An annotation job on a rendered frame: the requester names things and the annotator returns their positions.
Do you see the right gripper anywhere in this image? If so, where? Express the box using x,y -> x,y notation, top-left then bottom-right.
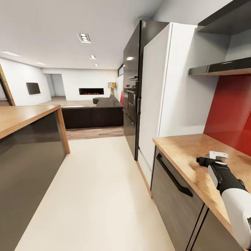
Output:
196,157 -> 223,168

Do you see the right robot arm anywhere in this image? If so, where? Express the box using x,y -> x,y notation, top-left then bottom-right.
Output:
196,151 -> 251,251

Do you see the paper coffee filter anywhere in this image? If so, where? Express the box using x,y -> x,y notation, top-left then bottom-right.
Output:
204,154 -> 225,163

